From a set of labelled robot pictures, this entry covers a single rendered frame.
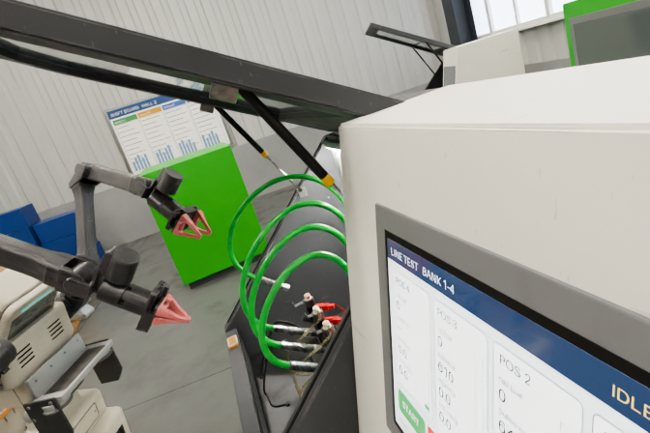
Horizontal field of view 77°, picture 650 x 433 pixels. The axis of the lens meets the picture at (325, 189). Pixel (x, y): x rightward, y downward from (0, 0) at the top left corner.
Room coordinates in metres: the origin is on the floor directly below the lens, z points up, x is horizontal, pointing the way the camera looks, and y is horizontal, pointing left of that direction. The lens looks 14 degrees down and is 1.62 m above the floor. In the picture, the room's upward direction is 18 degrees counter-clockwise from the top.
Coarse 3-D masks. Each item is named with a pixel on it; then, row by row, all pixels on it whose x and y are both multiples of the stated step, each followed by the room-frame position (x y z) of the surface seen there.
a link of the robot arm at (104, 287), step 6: (102, 276) 0.86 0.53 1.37; (102, 282) 0.84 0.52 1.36; (108, 282) 0.85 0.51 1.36; (102, 288) 0.84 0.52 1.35; (108, 288) 0.84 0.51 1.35; (114, 288) 0.84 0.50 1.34; (120, 288) 0.84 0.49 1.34; (126, 288) 0.85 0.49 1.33; (102, 294) 0.83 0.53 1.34; (108, 294) 0.83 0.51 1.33; (114, 294) 0.83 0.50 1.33; (120, 294) 0.84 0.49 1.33; (102, 300) 0.84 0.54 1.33; (108, 300) 0.83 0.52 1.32; (114, 300) 0.83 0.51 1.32; (120, 300) 0.84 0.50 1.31
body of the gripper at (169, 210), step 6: (162, 204) 1.17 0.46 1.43; (168, 204) 1.17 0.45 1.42; (174, 204) 1.17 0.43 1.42; (180, 204) 1.19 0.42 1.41; (162, 210) 1.17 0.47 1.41; (168, 210) 1.16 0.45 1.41; (174, 210) 1.13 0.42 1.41; (180, 210) 1.15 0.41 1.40; (168, 216) 1.16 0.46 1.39; (174, 216) 1.12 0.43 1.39; (168, 222) 1.13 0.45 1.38; (168, 228) 1.13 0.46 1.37
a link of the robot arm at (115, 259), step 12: (108, 252) 0.84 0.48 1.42; (120, 252) 0.85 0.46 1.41; (132, 252) 0.87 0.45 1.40; (108, 264) 0.84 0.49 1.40; (120, 264) 0.82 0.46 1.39; (132, 264) 0.83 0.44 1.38; (96, 276) 0.83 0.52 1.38; (108, 276) 0.83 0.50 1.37; (120, 276) 0.83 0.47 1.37; (132, 276) 0.85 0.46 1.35; (72, 288) 0.83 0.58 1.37; (84, 288) 0.82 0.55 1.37; (96, 288) 0.86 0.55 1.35
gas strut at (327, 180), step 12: (252, 96) 0.65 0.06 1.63; (264, 108) 0.66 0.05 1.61; (264, 120) 0.66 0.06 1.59; (276, 120) 0.66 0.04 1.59; (276, 132) 0.67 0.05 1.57; (288, 132) 0.67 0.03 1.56; (288, 144) 0.67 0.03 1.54; (300, 144) 0.67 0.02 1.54; (300, 156) 0.67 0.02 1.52; (312, 168) 0.68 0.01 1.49; (324, 180) 0.68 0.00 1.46
